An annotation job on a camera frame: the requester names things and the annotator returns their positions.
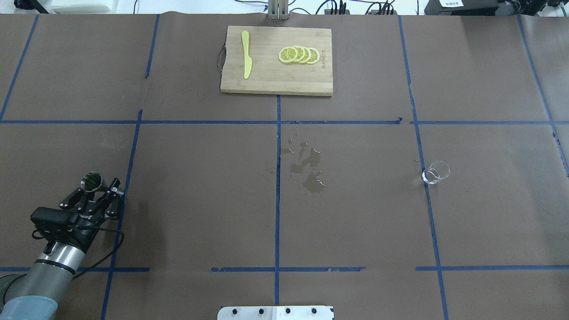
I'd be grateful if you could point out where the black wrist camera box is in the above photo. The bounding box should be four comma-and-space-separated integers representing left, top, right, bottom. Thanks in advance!
30, 207, 71, 231

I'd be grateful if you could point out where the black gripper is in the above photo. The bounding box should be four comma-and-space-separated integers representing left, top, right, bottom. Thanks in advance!
58, 187, 121, 252

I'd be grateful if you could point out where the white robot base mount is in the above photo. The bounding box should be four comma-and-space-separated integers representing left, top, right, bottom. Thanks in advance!
217, 305, 335, 320

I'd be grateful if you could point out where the bamboo cutting board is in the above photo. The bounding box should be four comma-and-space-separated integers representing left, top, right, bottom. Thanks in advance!
220, 26, 333, 96

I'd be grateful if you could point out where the back lemon slice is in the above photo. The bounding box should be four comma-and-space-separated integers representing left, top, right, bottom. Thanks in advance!
306, 48, 321, 65

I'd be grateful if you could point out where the steel double jigger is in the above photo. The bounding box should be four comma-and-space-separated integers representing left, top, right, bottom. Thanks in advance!
80, 172, 125, 195

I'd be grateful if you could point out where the clear glass cup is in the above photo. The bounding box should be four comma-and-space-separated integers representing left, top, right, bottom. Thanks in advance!
421, 160, 451, 185

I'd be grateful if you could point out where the aluminium frame post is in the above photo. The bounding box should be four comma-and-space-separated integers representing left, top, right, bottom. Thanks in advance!
268, 0, 290, 20

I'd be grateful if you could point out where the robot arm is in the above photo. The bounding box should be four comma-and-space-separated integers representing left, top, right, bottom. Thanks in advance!
1, 172, 124, 320

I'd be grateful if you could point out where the yellow plastic knife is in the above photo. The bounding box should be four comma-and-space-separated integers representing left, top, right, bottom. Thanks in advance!
240, 30, 253, 79

